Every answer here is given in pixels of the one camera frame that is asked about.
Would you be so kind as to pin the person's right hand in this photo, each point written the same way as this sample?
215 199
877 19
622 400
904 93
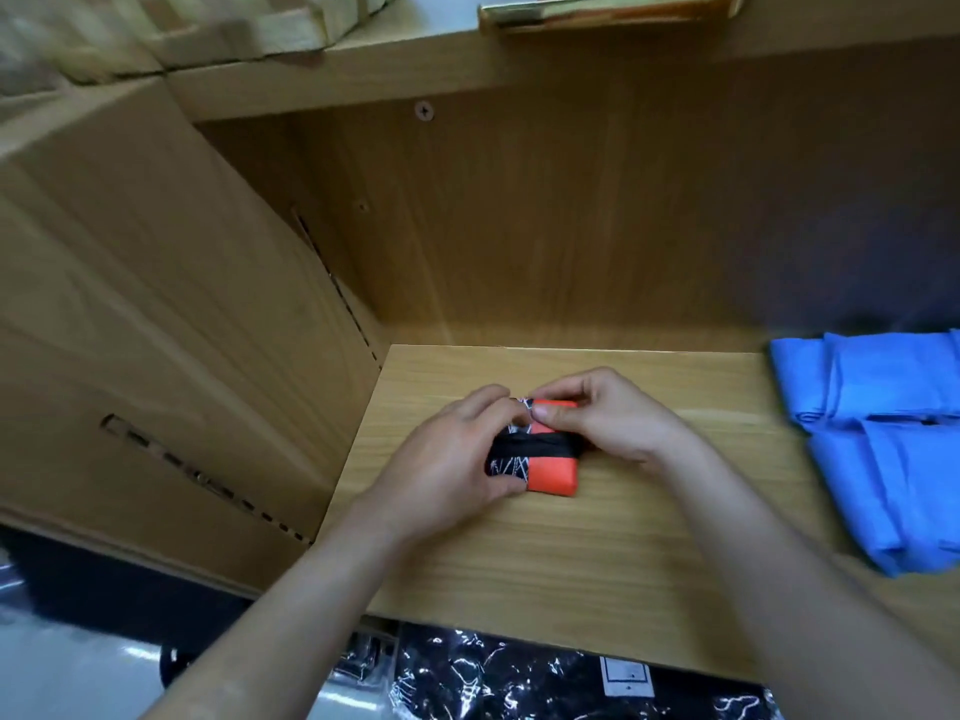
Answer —
623 420

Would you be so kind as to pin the person's left hand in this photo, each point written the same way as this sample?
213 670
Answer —
435 472

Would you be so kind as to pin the wooden shelf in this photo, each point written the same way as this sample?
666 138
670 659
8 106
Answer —
600 232

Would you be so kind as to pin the light blue non-woven bag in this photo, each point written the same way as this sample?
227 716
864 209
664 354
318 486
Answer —
870 379
893 495

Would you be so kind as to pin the person's right forearm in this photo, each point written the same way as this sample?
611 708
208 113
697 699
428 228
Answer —
810 592

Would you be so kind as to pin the person's left forearm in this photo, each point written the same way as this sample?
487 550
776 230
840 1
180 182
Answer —
285 637

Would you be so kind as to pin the beige woven basket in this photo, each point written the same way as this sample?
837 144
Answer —
165 37

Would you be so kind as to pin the black plastic-wrapped bag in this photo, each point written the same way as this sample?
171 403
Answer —
360 660

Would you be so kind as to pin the black wrapped bag with tag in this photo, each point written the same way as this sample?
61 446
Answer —
510 679

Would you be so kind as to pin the white paper tag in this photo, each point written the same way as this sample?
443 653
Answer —
627 678

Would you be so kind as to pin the gold stand with white card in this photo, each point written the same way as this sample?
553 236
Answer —
600 10

